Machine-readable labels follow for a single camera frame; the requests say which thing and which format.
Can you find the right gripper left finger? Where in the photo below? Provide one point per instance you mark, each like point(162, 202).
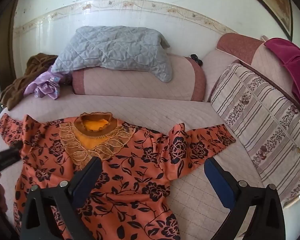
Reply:
point(38, 221)

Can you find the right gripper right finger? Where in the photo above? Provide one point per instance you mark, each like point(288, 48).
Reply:
point(238, 196)

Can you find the orange black floral blouse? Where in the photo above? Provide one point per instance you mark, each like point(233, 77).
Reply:
point(128, 201)

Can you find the pink quilted mattress cover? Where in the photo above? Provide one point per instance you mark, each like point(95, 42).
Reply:
point(192, 199)

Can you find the brown fleece garment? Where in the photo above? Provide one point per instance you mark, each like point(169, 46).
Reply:
point(36, 65)

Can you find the striped floral pillow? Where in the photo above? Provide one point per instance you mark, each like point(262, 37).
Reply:
point(267, 124)

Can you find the purple floral garment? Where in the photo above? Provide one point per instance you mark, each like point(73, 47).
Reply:
point(47, 83)

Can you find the grey quilted blanket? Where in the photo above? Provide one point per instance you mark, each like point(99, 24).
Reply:
point(116, 48)

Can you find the pink bolster cushion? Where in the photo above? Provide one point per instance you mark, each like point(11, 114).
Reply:
point(188, 83)

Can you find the magenta garment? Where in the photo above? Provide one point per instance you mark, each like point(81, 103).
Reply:
point(289, 54)

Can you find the black sunglasses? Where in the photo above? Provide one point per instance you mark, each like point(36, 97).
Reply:
point(196, 59)

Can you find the pink sofa backrest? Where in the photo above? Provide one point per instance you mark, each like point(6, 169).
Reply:
point(251, 53)

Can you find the framed wall picture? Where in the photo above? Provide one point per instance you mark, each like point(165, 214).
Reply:
point(281, 11)

